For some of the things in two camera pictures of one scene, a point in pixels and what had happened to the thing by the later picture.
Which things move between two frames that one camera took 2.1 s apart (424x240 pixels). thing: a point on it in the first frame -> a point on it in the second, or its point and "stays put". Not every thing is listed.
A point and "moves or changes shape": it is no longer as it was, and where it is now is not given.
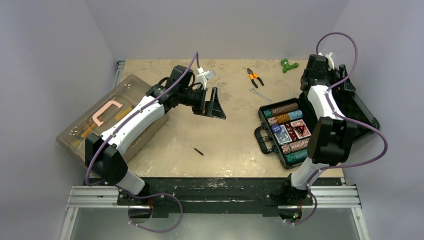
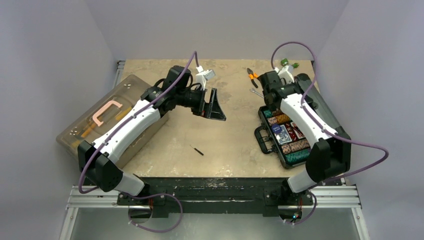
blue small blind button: x=276 y=128 stays put
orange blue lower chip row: x=295 y=146 stays put
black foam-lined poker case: x=287 y=125 moves or changes shape
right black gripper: x=343 y=77 -> x=265 y=84
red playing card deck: x=306 y=132 stays put
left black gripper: x=212 y=109 stays put
